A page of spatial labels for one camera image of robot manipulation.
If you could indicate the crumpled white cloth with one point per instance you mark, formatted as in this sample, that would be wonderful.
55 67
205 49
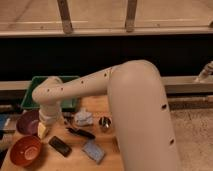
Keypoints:
83 118

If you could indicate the red bowl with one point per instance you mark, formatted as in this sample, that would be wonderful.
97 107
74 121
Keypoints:
25 151

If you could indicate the black marker pen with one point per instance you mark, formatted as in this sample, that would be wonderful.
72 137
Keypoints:
81 132

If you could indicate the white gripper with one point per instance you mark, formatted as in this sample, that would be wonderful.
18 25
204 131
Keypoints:
48 114

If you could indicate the small metal cup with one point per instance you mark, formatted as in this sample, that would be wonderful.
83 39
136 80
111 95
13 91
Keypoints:
104 123

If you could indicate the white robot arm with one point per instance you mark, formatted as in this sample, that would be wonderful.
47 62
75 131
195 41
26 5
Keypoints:
139 107

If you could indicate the purple bowl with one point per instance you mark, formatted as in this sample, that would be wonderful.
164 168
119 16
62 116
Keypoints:
28 122

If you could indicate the small dark toy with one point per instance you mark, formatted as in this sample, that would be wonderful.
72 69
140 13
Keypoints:
68 118

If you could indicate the blue sponge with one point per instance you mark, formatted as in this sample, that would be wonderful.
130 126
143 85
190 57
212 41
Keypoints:
93 151

